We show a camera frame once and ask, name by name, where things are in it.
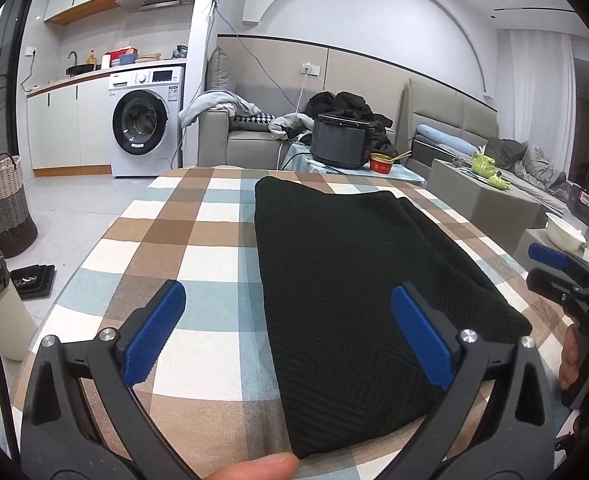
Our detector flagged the operator left hand thumb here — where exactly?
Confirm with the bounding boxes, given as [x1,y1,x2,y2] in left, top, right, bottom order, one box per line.
[206,453,299,480]

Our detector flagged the white front-load washing machine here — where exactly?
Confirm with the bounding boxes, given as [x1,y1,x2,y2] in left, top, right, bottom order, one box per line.
[108,64,185,178]

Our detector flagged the white lower cabinets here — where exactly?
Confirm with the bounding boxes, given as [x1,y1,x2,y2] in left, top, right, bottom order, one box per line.
[26,77,112,177]

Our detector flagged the black monitor screen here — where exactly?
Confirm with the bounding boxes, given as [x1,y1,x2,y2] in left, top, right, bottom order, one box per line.
[311,114,375,169]

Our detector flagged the cream trash bin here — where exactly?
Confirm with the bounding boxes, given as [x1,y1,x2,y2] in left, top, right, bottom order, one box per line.
[0,252,36,362]

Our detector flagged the operator right hand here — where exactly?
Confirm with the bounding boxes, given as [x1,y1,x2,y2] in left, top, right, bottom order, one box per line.
[559,325,580,390]

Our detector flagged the woven laundry basket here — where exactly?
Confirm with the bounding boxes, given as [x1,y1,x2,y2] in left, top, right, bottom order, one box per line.
[0,153,38,258]

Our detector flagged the green plush toy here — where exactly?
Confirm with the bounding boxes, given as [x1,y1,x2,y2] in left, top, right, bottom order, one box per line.
[471,152,511,191]

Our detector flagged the white bowl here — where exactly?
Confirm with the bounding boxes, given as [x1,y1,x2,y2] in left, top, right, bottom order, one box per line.
[545,212,587,252]

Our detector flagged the red instant noodle cup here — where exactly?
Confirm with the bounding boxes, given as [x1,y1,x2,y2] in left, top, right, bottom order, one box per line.
[369,151,412,174]

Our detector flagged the light blue blanket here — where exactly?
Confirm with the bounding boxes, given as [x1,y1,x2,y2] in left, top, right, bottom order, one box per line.
[178,90,261,129]

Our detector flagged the grey bed with bedding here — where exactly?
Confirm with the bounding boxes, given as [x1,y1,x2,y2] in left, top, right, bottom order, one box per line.
[399,79,581,216]

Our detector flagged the black knit sweater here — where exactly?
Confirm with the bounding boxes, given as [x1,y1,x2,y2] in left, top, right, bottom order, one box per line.
[254,177,532,458]

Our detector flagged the grey sofa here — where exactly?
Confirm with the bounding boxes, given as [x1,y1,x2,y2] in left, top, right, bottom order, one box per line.
[197,37,327,169]

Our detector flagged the black jacket pile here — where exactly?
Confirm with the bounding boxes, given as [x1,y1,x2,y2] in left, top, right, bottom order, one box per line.
[304,91,399,157]

